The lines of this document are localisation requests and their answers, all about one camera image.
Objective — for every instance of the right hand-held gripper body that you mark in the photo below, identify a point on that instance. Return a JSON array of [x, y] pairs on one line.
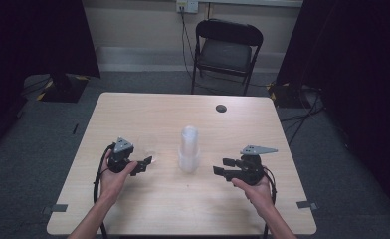
[[251, 169]]

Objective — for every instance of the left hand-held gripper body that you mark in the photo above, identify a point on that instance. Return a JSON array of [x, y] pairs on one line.
[[120, 159]]

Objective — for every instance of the clear disposable plastic cup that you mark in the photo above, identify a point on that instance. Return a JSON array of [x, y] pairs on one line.
[[148, 146]]

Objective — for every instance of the stack of clear plastic cups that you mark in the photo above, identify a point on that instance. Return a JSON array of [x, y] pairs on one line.
[[188, 149]]

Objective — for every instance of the person's right hand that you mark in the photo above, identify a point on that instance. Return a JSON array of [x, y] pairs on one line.
[[259, 194]]

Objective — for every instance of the person's left hand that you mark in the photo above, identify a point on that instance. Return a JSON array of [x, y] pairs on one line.
[[111, 184]]

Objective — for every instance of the black table grommet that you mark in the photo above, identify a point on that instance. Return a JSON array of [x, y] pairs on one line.
[[221, 108]]

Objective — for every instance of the grey tape strip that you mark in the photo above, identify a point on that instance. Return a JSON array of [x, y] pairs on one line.
[[55, 208], [306, 205]]

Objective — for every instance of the black stand base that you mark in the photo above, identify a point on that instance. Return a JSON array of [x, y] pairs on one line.
[[63, 89], [284, 96]]

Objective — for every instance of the black folding chair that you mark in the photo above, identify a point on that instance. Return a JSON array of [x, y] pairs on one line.
[[224, 53]]

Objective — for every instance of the dark curtain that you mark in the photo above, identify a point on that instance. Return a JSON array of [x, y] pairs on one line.
[[34, 40], [358, 83]]

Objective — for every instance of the white wall outlet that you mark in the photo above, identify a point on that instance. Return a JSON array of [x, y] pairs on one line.
[[187, 6]]

